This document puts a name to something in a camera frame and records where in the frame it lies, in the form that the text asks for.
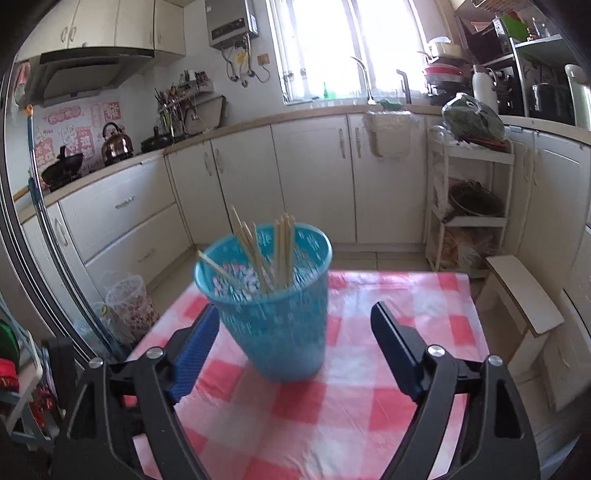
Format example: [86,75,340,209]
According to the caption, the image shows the grey wall water heater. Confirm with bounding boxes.
[204,0,259,49]

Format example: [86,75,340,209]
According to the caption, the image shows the cream drawer base cabinet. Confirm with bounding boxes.
[21,152,195,315]

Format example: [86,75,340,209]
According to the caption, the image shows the white shelf cart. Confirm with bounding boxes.
[427,124,516,280]

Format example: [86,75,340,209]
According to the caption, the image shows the green vegetable bag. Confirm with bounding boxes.
[442,92,507,142]

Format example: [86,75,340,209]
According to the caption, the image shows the red white checkered tablecloth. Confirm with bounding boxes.
[122,270,490,480]

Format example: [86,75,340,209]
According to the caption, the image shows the black microwave oven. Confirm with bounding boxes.
[464,18,513,66]

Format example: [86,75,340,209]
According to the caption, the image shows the cream panelled base cabinet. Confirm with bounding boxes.
[503,117,591,325]

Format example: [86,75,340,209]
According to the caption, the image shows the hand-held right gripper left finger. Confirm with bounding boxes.
[53,304,221,480]

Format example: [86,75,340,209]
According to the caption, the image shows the black lidded pan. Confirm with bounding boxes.
[448,181,504,218]

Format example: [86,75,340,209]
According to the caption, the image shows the metal counter rack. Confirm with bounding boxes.
[496,34,591,121]

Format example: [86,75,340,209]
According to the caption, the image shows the white framed kitchen window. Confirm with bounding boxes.
[270,0,439,108]

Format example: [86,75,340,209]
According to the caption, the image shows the clear plastic bag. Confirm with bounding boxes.
[438,226,500,273]

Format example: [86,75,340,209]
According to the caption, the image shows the white hanging bin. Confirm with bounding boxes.
[367,110,412,160]

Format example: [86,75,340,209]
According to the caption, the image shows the cream door base cabinet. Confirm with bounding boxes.
[164,113,444,246]

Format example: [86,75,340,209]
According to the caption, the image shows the dark framed tray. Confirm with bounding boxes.
[185,95,227,135]

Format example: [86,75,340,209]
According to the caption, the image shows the black wok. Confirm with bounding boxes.
[41,147,85,188]

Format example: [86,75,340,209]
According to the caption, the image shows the cream wall cabinet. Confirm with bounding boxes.
[18,0,188,64]

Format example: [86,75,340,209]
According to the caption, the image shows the clear floral trash bin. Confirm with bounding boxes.
[105,274,156,345]

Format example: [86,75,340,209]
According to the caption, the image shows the black tap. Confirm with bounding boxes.
[396,69,413,105]

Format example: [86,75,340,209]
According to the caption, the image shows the curved chrome faucet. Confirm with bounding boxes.
[349,56,376,105]

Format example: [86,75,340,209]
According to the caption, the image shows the blue perforated plastic bin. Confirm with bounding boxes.
[194,222,333,382]

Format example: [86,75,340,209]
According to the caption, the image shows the wall utensil rack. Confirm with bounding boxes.
[154,69,213,136]

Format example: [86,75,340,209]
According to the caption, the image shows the black cooking pot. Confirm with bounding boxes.
[529,83,574,119]

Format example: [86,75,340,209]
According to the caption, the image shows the blue cross-braced shelf rack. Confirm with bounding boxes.
[0,300,57,454]

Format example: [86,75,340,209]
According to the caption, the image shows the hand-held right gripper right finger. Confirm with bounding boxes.
[370,301,541,480]

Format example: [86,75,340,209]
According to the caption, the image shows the stack of pots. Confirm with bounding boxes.
[422,37,472,96]

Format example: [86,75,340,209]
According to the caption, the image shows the red wall stickers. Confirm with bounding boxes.
[34,99,123,169]

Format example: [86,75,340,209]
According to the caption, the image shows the bunch of bamboo chopsticks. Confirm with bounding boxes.
[198,205,297,296]

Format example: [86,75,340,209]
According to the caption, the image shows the blue mop pole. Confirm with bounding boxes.
[23,105,121,361]

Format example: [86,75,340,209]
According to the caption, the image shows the white wooden stool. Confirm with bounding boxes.
[480,255,565,385]

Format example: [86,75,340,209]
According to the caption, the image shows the white thermos bottle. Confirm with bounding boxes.
[472,65,500,114]

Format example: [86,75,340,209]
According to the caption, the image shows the dark metal kettle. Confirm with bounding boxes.
[102,122,135,162]

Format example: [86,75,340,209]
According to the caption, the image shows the grey door frame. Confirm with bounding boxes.
[0,69,122,361]

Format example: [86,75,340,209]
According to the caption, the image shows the white electric jug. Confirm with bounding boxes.
[566,64,591,128]

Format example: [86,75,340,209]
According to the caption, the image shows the black range hood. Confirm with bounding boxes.
[16,48,156,110]

